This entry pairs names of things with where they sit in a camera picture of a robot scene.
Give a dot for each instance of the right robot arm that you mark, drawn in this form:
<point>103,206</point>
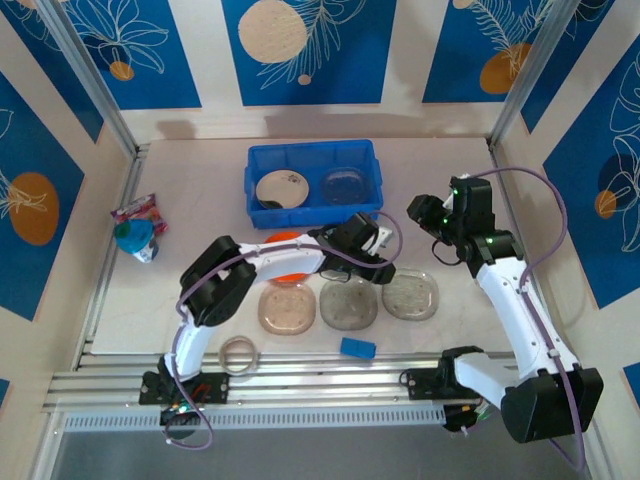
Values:
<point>520,310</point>

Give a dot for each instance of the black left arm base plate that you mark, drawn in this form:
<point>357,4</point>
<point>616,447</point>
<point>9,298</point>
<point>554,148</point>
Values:
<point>215,387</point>

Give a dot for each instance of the smoky grey transparent plate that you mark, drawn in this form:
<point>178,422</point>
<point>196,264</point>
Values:
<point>345,192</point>

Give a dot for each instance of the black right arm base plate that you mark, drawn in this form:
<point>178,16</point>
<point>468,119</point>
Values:
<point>420,384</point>

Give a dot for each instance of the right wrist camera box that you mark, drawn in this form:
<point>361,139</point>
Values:
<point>451,202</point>

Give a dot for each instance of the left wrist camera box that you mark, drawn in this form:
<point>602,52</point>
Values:
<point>382,237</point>

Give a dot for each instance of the colourful snack bag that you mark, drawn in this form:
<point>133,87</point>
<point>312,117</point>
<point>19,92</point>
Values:
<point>145,212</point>

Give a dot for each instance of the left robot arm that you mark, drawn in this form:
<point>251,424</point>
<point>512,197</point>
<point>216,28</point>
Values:
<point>280,260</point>

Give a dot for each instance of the clear tape roll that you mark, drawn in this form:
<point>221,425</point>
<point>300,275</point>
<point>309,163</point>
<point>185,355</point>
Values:
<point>239,371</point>

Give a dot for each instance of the pinkish clear square plate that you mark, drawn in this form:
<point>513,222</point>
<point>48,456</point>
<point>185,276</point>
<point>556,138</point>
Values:
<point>285,310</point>

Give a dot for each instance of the blue plastic bin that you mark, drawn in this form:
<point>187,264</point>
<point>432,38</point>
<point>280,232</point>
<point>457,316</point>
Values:
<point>315,217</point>

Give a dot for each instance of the blue plastic cup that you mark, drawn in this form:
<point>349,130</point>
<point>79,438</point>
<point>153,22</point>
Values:
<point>132,237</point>

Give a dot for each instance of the beige round plate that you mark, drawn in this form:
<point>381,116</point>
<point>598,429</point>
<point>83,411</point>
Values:
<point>280,187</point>

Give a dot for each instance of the aluminium corner post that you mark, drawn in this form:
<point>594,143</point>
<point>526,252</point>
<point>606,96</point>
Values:
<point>96,85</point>
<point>532,75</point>

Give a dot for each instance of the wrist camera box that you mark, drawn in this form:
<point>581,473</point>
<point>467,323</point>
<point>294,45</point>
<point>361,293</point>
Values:
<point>451,202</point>
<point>382,237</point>

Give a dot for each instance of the orange plastic plate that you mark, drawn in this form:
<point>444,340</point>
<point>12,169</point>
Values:
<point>287,236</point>

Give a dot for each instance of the small blue block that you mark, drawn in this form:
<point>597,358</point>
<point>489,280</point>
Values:
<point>358,348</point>

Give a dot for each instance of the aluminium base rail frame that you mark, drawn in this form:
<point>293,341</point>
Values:
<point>320,380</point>

